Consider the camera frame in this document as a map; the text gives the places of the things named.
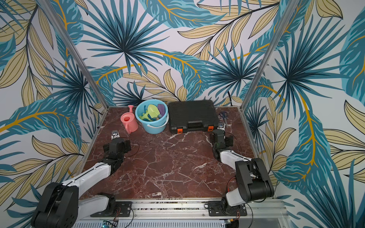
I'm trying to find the pink plastic watering can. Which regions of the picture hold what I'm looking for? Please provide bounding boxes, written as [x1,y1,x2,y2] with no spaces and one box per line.
[120,105,139,134]

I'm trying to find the green trowel wooden handle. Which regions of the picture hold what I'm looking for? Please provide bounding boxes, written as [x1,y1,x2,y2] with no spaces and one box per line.
[140,104,160,122]

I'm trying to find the purple shovel pink handle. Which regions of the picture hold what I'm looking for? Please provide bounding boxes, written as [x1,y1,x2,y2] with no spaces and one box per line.
[157,104,166,118]

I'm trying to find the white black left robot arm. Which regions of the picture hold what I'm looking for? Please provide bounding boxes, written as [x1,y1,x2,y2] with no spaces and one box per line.
[30,137,131,228]

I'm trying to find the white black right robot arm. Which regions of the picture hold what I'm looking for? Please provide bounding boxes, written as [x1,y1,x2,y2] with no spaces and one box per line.
[210,129,274,208]

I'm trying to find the black plastic tool case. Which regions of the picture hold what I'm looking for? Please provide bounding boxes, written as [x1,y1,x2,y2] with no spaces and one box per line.
[168,100,220,134]

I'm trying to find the light blue plastic bucket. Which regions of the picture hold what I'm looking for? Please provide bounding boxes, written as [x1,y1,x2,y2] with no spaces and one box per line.
[135,99,169,135]

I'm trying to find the blue handled scissors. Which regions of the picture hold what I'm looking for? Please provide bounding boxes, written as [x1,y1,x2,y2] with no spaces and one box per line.
[219,111,228,126]

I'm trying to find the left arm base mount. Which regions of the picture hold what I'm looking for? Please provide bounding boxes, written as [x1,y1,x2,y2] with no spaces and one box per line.
[90,193,133,218]

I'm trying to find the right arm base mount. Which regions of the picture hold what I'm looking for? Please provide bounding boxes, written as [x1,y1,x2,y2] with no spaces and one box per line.
[204,200,247,217]

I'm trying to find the aluminium front rail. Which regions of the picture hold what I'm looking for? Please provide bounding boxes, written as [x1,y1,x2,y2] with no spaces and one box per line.
[72,198,292,228]

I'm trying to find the aluminium right corner post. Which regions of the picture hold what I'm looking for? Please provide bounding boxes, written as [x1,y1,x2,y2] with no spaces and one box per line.
[240,0,299,112]

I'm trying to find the aluminium corner post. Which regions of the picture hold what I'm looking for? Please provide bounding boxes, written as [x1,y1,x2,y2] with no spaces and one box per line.
[39,0,109,109]
[240,0,299,112]

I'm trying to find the aluminium left corner post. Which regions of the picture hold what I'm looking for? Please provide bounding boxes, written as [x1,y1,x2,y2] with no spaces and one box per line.
[39,0,109,109]

